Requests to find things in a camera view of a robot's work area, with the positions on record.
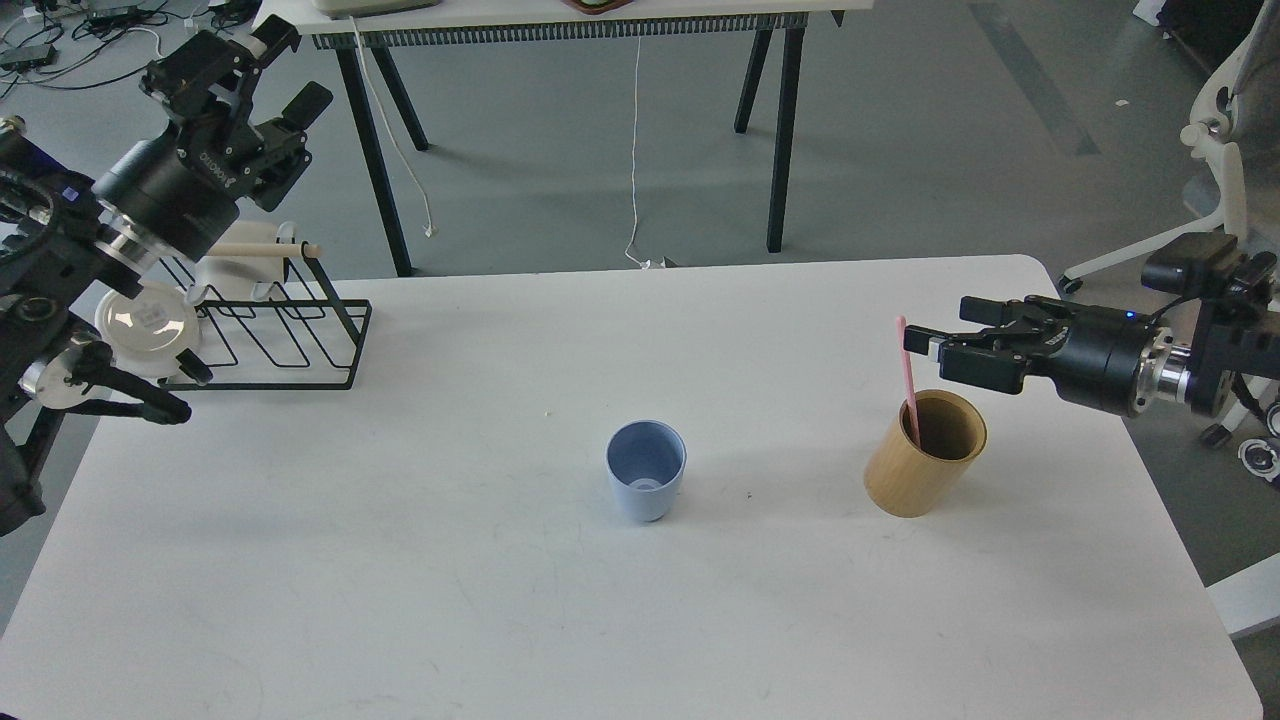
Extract pink chopstick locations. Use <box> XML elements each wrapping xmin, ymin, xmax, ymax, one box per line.
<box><xmin>895</xmin><ymin>315</ymin><xmax>922</xmax><ymax>448</ymax></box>

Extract white mug on rack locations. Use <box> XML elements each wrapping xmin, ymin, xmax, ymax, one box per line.
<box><xmin>186</xmin><ymin>222</ymin><xmax>296</xmax><ymax>305</ymax></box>

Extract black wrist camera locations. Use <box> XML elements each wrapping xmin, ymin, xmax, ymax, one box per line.
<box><xmin>1140</xmin><ymin>231</ymin><xmax>1242</xmax><ymax>299</ymax></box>

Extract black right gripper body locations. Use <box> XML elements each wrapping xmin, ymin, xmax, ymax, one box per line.
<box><xmin>940</xmin><ymin>302</ymin><xmax>1171</xmax><ymax>416</ymax></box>

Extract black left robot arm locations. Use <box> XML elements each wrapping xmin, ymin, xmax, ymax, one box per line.
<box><xmin>1</xmin><ymin>15</ymin><xmax>333</xmax><ymax>533</ymax></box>

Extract white background table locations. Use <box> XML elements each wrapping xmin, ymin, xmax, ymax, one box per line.
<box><xmin>252</xmin><ymin>0</ymin><xmax>849</xmax><ymax>278</ymax></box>

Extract white cable left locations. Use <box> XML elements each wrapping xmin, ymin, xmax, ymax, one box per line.
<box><xmin>349</xmin><ymin>15</ymin><xmax>442</xmax><ymax>240</ymax></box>

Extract bamboo cylinder holder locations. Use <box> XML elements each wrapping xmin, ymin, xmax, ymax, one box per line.
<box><xmin>863</xmin><ymin>389</ymin><xmax>987</xmax><ymax>518</ymax></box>

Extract black wire dish rack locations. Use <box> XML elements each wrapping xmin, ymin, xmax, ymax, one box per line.
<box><xmin>161</xmin><ymin>227</ymin><xmax>372</xmax><ymax>389</ymax></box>

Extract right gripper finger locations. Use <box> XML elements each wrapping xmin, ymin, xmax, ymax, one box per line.
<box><xmin>959</xmin><ymin>295</ymin><xmax>1074</xmax><ymax>331</ymax></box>
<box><xmin>902</xmin><ymin>325</ymin><xmax>1001</xmax><ymax>363</ymax></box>

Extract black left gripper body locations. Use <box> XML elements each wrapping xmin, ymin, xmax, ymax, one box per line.
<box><xmin>92</xmin><ymin>120</ymin><xmax>308</xmax><ymax>260</ymax></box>

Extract white hanging cable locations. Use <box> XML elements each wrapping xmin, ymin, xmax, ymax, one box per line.
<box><xmin>625</xmin><ymin>35</ymin><xmax>669</xmax><ymax>272</ymax></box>

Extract floor cables and adapters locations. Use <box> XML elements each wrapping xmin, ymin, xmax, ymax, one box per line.
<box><xmin>0</xmin><ymin>0</ymin><xmax>262</xmax><ymax>101</ymax></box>

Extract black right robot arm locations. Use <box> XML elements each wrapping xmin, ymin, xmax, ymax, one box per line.
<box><xmin>901</xmin><ymin>236</ymin><xmax>1277</xmax><ymax>416</ymax></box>

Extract light blue cup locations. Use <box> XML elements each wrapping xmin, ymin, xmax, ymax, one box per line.
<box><xmin>605</xmin><ymin>420</ymin><xmax>689</xmax><ymax>523</ymax></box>

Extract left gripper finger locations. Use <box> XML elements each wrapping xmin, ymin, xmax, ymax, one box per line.
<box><xmin>255</xmin><ymin>82</ymin><xmax>333</xmax><ymax>146</ymax></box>
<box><xmin>140</xmin><ymin>15</ymin><xmax>301</xmax><ymax>151</ymax></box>

